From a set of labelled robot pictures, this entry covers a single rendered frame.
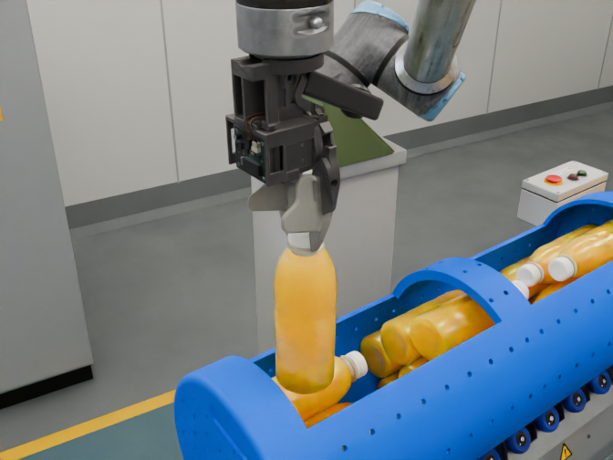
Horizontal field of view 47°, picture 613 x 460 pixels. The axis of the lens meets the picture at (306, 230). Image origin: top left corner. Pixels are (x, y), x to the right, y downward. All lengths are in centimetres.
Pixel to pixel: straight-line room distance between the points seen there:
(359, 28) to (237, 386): 116
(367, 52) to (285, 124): 113
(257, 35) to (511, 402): 62
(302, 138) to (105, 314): 258
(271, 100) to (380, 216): 126
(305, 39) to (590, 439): 96
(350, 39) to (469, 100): 324
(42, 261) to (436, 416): 180
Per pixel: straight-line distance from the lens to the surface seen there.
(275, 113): 66
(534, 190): 171
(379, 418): 86
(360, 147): 173
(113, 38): 365
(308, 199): 71
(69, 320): 264
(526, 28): 519
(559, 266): 124
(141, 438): 257
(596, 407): 136
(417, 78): 171
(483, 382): 97
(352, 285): 195
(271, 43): 63
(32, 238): 245
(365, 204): 184
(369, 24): 181
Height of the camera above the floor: 178
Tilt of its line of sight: 29 degrees down
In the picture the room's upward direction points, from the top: straight up
